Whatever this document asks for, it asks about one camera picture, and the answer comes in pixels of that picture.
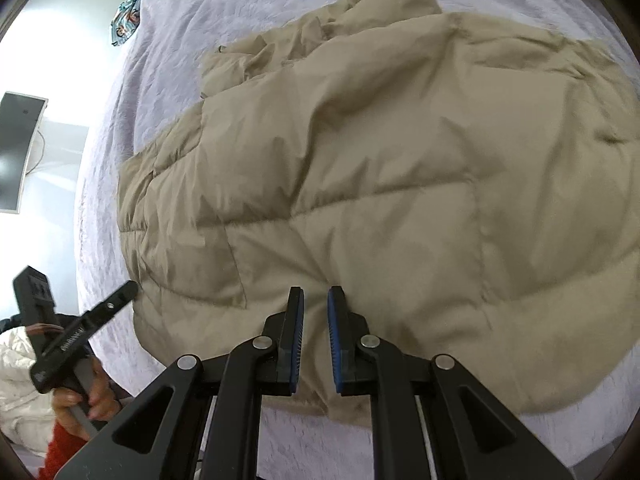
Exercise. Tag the person's left hand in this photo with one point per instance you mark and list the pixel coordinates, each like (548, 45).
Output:
(100, 398)

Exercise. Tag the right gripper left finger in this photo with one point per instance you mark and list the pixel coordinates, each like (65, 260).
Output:
(200, 418)

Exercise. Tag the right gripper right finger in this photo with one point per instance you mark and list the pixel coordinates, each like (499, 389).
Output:
(431, 419)

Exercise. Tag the red fuzzy sleeve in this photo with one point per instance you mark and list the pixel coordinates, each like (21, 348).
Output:
(62, 447)

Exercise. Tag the dark flat monitor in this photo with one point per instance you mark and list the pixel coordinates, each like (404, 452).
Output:
(20, 117)

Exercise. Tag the teal patterned cloth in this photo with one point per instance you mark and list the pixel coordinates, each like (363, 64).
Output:
(125, 22)

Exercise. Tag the white puffer garment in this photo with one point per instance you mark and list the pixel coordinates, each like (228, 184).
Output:
(27, 418)

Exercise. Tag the khaki puffer jacket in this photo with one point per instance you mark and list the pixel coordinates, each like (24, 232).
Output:
(472, 183)

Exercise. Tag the lavender plush bed blanket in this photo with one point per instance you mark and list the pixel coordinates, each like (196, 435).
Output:
(162, 78)

